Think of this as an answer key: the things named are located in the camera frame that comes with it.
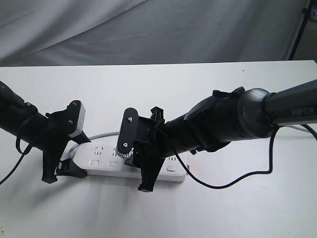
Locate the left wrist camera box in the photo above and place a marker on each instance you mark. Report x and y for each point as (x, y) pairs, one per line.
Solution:
(75, 115)

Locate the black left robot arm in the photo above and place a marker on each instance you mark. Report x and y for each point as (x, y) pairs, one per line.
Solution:
(22, 120)

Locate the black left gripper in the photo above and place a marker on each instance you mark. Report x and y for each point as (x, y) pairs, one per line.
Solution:
(55, 140)

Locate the grey backdrop cloth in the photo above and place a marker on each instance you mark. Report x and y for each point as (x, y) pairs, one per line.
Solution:
(118, 32)

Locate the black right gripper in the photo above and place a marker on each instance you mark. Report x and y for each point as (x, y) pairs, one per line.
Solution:
(145, 153)

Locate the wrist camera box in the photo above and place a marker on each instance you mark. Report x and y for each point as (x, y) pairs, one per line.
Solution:
(127, 133)
(75, 115)

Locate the black tripod stand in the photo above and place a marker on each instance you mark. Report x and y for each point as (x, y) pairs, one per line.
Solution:
(306, 12)

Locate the white power strip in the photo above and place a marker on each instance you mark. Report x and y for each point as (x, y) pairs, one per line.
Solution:
(101, 160)

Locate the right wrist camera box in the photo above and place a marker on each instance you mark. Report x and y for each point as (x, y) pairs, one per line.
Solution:
(127, 133)

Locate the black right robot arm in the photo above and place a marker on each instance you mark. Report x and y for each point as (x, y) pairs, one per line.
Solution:
(211, 125)

